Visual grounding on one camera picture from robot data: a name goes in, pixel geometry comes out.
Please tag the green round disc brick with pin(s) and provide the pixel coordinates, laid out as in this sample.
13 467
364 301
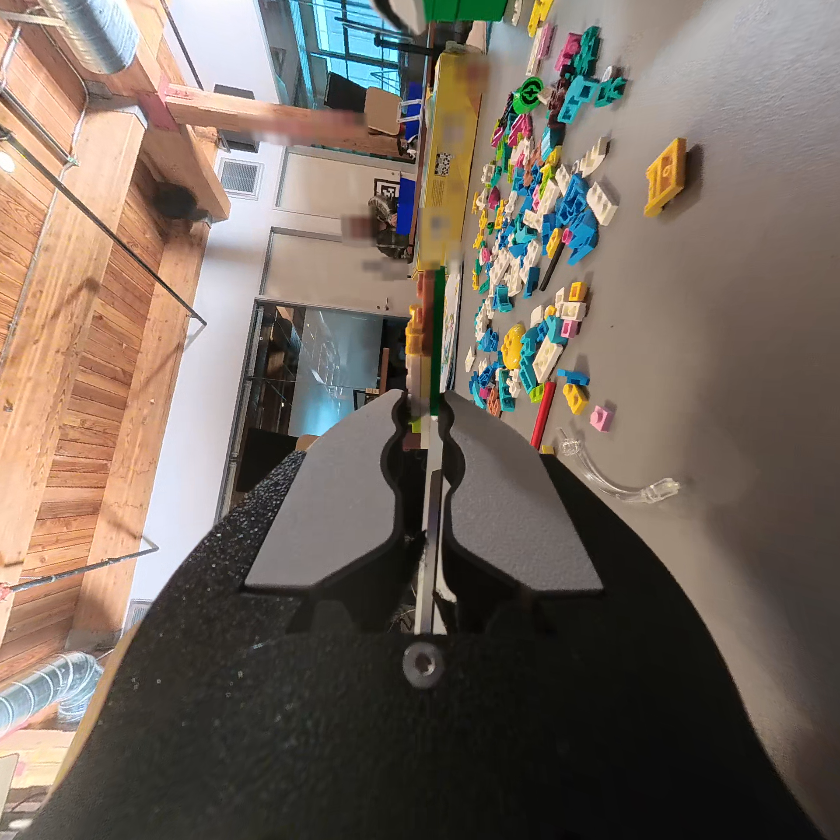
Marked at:
530 94

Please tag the clear curved plastic tube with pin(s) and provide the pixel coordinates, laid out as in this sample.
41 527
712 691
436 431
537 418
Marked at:
604 482

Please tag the stacked coloured bricks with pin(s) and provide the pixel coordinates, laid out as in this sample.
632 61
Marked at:
417 334

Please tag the green plastic bin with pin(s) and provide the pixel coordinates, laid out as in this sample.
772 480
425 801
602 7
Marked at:
466 8

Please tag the pile of mixed toy bricks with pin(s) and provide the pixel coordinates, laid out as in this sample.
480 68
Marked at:
571 203

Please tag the wooden chair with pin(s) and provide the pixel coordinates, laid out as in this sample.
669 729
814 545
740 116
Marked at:
382 111

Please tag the grey desk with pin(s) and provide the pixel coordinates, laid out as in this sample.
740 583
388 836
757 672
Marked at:
722 328

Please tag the yellow square plate brick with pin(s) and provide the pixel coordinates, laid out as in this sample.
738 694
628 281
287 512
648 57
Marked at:
666 177

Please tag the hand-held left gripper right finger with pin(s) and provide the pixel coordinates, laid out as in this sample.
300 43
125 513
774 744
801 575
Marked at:
518 518

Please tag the small yellow brick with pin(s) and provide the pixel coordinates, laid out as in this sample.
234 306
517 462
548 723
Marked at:
575 399

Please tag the small blue angled brick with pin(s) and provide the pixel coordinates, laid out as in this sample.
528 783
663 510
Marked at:
572 377

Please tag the red toy rod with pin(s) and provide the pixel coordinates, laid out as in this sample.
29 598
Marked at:
543 413

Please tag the small pink brick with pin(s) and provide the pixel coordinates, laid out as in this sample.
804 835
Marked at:
602 418

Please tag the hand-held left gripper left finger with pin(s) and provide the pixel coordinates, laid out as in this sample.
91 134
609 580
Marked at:
328 499

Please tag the yellow cardboard box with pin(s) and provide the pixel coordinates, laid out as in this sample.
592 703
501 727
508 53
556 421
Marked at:
459 197

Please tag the black dome fixture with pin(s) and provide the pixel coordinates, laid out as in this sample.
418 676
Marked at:
174 200

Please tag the black toy rod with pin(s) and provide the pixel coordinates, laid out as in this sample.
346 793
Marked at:
554 266

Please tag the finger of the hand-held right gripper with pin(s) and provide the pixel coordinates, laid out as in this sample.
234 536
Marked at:
403 12

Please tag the silver ventilation duct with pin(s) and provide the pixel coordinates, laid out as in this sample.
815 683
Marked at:
46 689
98 33

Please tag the printed instruction booklet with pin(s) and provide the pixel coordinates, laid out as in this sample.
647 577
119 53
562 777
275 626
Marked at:
451 328

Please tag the green toy baseplate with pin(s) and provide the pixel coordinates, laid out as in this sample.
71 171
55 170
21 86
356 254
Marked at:
438 341

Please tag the yellow dome brick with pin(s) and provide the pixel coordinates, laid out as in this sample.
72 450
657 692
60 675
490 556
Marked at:
514 344

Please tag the black metal rail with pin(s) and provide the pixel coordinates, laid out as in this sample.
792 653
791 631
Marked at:
105 226

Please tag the white wall vent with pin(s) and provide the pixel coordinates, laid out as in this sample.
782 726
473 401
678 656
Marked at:
239 176

